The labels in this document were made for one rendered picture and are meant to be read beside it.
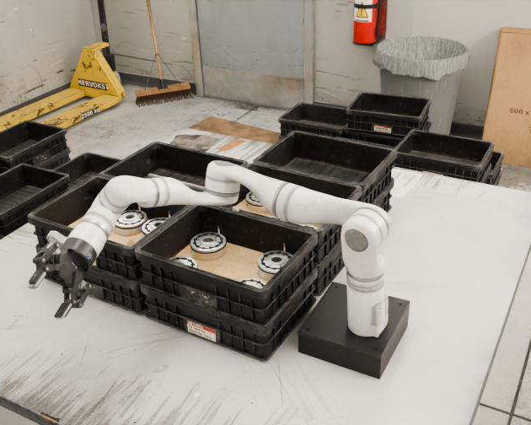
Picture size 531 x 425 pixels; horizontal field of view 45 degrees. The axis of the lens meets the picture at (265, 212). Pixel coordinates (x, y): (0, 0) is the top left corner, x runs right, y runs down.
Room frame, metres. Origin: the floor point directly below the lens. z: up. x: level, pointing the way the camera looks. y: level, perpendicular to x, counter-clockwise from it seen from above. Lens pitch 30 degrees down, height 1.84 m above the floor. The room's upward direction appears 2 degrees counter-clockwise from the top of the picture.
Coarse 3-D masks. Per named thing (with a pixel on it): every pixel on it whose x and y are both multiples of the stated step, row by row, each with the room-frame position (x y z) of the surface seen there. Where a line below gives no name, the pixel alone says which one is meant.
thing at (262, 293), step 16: (192, 208) 1.63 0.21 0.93; (224, 208) 1.62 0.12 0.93; (272, 224) 1.52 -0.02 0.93; (144, 256) 1.39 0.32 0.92; (160, 256) 1.38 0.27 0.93; (304, 256) 1.39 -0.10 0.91; (176, 272) 1.34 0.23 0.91; (192, 272) 1.31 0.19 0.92; (208, 272) 1.30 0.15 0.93; (288, 272) 1.31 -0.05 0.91; (224, 288) 1.27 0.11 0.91; (240, 288) 1.24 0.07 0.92; (256, 288) 1.23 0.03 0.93; (272, 288) 1.25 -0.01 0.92
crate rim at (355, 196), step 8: (248, 168) 1.89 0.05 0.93; (264, 168) 1.88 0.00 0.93; (272, 168) 1.87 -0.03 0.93; (304, 176) 1.81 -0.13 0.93; (312, 176) 1.80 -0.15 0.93; (336, 184) 1.75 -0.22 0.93; (344, 184) 1.74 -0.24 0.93; (352, 192) 1.69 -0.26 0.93; (360, 192) 1.70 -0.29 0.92; (352, 200) 1.65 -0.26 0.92; (232, 208) 1.62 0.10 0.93; (256, 216) 1.57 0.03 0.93; (264, 216) 1.57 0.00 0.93; (288, 224) 1.52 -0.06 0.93; (296, 224) 1.52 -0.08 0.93; (328, 224) 1.51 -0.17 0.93; (320, 232) 1.48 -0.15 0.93
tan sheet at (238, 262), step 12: (180, 252) 1.55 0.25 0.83; (228, 252) 1.54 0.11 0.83; (240, 252) 1.54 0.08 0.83; (252, 252) 1.54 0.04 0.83; (204, 264) 1.49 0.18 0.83; (216, 264) 1.48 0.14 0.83; (228, 264) 1.48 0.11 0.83; (240, 264) 1.48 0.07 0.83; (252, 264) 1.48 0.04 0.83; (228, 276) 1.43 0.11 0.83; (240, 276) 1.42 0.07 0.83; (252, 276) 1.42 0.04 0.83
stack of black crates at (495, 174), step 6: (492, 156) 3.11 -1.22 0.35; (498, 156) 3.10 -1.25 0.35; (492, 162) 3.11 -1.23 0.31; (498, 162) 2.98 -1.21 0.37; (492, 168) 3.11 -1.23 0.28; (498, 168) 2.96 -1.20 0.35; (492, 174) 2.85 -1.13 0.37; (498, 174) 3.03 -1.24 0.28; (492, 180) 2.88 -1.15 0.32; (498, 180) 3.02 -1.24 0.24
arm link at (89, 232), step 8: (80, 224) 1.19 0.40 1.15; (88, 224) 1.19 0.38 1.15; (96, 224) 1.19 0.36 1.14; (56, 232) 1.19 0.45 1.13; (72, 232) 1.17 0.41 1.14; (80, 232) 1.16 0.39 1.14; (88, 232) 1.17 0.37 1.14; (96, 232) 1.17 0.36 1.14; (104, 232) 1.19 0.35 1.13; (48, 240) 1.18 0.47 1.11; (56, 240) 1.17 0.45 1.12; (64, 240) 1.18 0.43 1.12; (88, 240) 1.15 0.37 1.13; (96, 240) 1.16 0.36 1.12; (104, 240) 1.18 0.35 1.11; (96, 248) 1.15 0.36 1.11
